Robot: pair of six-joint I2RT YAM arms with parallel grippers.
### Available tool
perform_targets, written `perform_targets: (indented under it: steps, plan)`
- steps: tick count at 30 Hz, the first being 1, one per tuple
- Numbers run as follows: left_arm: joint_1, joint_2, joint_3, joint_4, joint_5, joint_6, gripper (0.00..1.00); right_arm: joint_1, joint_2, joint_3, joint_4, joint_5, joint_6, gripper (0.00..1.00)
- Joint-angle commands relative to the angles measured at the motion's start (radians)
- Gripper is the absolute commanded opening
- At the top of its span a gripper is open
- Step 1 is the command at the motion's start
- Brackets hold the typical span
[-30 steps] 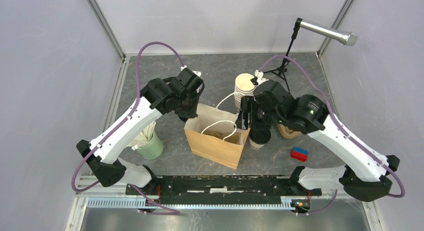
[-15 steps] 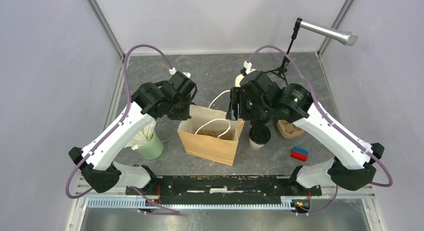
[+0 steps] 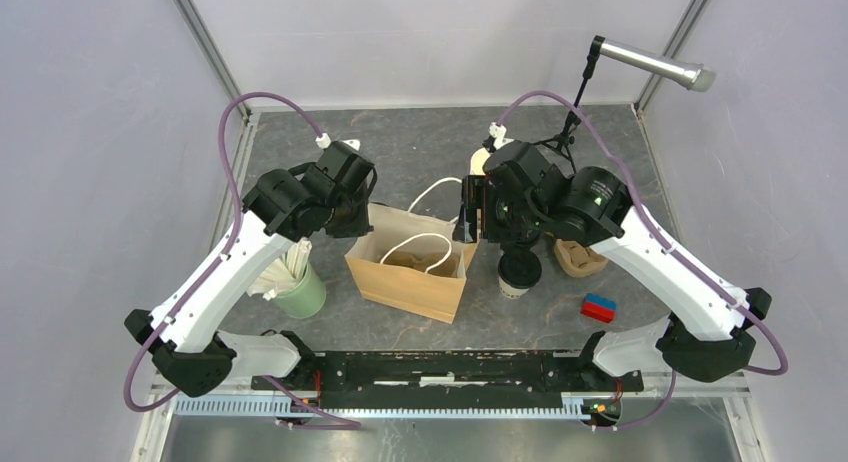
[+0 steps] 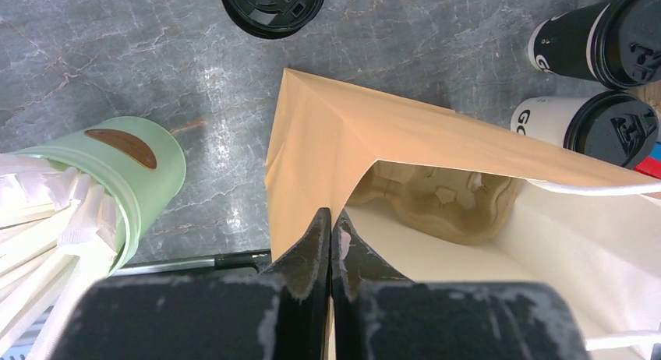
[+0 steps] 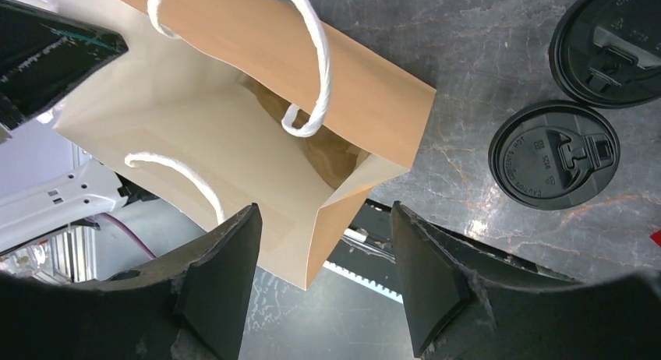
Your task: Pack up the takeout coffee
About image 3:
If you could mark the silver cylindrical lamp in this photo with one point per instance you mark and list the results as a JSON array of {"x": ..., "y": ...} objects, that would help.
[{"x": 691, "y": 76}]

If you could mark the white wrapped straws bundle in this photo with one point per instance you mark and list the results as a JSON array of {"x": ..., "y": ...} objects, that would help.
[{"x": 284, "y": 273}]

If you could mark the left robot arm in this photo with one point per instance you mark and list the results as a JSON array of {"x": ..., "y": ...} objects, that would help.
[{"x": 285, "y": 206}]

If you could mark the stack of white paper cups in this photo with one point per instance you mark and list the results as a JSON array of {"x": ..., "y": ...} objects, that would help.
[{"x": 477, "y": 162}]

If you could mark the white paper cup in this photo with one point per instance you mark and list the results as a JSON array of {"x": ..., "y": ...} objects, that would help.
[{"x": 510, "y": 291}]

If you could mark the brown paper bag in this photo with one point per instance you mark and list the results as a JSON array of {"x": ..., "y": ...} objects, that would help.
[{"x": 403, "y": 288}]

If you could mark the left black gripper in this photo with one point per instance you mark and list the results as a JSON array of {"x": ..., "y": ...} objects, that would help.
[{"x": 360, "y": 226}]

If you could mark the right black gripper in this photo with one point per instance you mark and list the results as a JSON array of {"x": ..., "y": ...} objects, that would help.
[{"x": 477, "y": 192}]

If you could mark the brown pulp cup carrier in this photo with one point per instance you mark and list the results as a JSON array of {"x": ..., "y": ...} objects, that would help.
[{"x": 578, "y": 261}]

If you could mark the green cup holder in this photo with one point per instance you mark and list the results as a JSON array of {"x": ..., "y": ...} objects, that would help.
[{"x": 307, "y": 297}]

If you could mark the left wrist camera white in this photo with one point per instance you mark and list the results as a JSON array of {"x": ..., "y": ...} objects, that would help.
[{"x": 324, "y": 141}]

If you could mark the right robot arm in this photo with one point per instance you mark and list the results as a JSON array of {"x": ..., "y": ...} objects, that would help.
[{"x": 707, "y": 332}]

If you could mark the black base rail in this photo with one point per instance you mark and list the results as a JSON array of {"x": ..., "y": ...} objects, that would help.
[{"x": 523, "y": 379}]

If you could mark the black tripod stand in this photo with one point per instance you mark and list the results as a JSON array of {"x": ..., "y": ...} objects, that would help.
[{"x": 560, "y": 144}]

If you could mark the red and blue block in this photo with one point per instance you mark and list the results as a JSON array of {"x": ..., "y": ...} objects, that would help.
[{"x": 598, "y": 308}]

